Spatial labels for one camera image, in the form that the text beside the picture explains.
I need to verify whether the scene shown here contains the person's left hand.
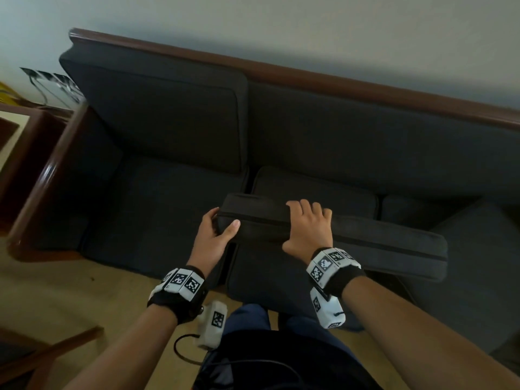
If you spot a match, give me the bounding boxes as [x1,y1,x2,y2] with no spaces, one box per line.
[187,207,241,277]

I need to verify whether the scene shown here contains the person's right hand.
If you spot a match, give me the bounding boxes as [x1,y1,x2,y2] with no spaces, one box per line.
[282,200,334,264]

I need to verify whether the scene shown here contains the dark grey seat cushion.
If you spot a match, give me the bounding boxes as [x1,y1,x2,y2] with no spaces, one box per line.
[251,166,379,220]
[80,153,249,281]
[215,193,449,283]

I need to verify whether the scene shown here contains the person's left forearm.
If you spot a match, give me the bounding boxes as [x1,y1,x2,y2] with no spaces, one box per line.
[63,304,179,390]

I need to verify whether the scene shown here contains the person's right forearm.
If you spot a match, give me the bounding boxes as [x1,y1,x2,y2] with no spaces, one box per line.
[340,275,520,390]

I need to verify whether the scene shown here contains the black marker wristband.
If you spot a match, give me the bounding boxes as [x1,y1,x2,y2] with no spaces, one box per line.
[147,265,206,325]
[306,247,366,300]

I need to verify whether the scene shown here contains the long dark grey back cushion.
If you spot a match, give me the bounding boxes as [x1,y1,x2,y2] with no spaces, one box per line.
[246,79,520,200]

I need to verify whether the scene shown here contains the person's blue trousers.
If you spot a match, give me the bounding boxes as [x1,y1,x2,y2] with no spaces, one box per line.
[194,303,383,390]

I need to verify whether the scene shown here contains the large dark grey cushion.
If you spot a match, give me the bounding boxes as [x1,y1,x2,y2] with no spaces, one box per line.
[400,200,520,355]

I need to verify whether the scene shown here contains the brown wooden side table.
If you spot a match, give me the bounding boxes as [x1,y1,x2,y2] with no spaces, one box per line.
[0,102,74,237]

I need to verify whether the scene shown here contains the clear stand with checkered markers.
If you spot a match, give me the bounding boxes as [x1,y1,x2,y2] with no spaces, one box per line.
[20,67,87,109]

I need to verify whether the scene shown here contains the yellow object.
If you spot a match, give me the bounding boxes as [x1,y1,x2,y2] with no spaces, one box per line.
[0,80,18,106]

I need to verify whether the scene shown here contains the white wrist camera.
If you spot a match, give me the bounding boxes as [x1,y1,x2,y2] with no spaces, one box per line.
[310,288,346,330]
[197,301,228,350]

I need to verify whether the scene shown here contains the black cable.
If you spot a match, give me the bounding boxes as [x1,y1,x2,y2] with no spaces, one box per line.
[173,334,213,366]

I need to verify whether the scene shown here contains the dark sofa with wooden frame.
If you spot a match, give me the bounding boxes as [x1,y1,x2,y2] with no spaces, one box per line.
[7,28,520,362]

